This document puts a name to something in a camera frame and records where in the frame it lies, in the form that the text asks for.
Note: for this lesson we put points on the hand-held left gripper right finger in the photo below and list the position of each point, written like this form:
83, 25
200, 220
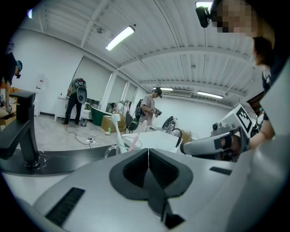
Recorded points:
204, 188

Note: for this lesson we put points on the pink toothbrush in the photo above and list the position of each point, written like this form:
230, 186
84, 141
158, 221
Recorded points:
133, 140

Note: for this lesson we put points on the large cardboard box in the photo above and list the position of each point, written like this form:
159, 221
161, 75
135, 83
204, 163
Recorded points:
108, 123

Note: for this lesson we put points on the small cardboard box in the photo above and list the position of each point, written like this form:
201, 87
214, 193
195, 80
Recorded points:
186, 136

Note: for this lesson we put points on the white power strip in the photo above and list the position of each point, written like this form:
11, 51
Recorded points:
90, 140

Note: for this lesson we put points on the white wall unit red label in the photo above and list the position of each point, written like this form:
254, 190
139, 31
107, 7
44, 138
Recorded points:
41, 82

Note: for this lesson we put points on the wooden furniture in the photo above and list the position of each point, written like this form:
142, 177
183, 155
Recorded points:
6, 117

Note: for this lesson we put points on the green bottle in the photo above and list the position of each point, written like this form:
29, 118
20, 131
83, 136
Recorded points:
109, 130

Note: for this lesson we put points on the person's right forearm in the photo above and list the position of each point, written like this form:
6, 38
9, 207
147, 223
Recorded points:
262, 137

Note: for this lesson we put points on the clear glass cup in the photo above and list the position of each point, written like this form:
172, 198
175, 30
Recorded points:
122, 147

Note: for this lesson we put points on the wide white window blind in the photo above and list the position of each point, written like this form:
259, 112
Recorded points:
95, 79

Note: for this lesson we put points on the green bathtub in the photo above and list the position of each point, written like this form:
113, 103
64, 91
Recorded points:
98, 115

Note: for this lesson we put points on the small dark trash can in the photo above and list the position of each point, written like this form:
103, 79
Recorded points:
84, 122

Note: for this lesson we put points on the long ceiling light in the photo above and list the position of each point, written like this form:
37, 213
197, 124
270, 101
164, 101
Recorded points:
200, 4
120, 38
164, 88
210, 94

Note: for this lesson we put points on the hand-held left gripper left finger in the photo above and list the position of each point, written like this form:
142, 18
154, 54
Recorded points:
95, 181

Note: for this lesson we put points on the person's right hand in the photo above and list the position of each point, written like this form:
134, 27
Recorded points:
236, 145

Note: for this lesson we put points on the person's head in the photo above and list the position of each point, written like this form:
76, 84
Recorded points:
260, 25

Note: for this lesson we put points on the white rectangular basin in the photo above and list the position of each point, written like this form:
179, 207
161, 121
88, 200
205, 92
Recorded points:
158, 140

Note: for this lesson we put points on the narrow white window blind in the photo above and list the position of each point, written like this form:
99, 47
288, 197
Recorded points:
131, 93

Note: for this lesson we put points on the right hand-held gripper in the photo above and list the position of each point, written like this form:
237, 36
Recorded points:
243, 120

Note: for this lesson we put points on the grey white device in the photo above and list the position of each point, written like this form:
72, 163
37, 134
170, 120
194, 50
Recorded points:
170, 123

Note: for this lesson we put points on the white cabinet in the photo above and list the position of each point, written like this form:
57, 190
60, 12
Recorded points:
61, 108

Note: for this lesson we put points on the white toothbrush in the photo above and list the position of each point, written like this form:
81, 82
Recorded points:
117, 129

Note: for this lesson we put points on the black square faucet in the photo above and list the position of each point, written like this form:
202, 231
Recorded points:
25, 122

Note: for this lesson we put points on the black chair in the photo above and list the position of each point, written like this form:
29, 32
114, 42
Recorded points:
131, 123

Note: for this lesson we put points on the round ceiling fixture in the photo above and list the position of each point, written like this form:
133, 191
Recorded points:
99, 30

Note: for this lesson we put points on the black head-mounted camera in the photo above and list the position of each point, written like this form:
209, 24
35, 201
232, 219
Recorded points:
204, 15

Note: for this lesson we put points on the black sink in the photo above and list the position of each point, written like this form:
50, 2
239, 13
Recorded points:
68, 160

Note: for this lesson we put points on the ceiling air vent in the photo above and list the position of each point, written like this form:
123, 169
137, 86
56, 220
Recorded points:
181, 93

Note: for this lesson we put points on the person's dark printed shirt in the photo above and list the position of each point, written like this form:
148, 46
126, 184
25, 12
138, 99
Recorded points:
266, 78

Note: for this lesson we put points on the medium white window blind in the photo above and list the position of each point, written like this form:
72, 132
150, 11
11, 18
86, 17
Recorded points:
117, 88

